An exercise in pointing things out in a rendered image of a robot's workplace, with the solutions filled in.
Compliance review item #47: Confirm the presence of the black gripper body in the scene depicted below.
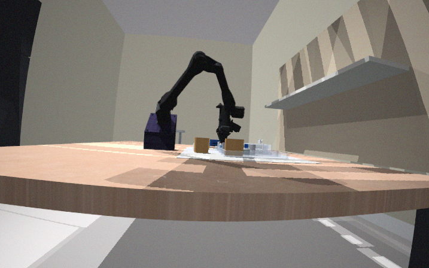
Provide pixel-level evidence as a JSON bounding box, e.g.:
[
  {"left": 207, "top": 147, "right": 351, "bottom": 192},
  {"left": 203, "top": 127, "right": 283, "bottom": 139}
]
[{"left": 216, "top": 116, "right": 233, "bottom": 133}]

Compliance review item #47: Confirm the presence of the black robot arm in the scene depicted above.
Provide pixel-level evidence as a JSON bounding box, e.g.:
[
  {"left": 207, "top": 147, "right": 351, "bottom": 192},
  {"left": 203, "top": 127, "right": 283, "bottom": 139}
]
[{"left": 156, "top": 51, "right": 245, "bottom": 124}]

